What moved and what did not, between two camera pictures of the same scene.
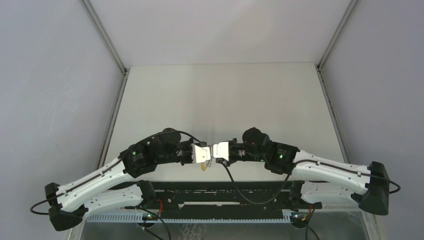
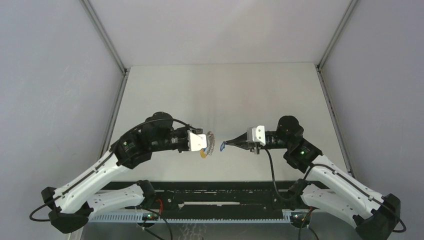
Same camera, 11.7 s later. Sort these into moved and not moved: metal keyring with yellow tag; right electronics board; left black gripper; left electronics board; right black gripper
Moved: left black gripper; metal keyring with yellow tag; right black gripper
Not moved: left electronics board; right electronics board
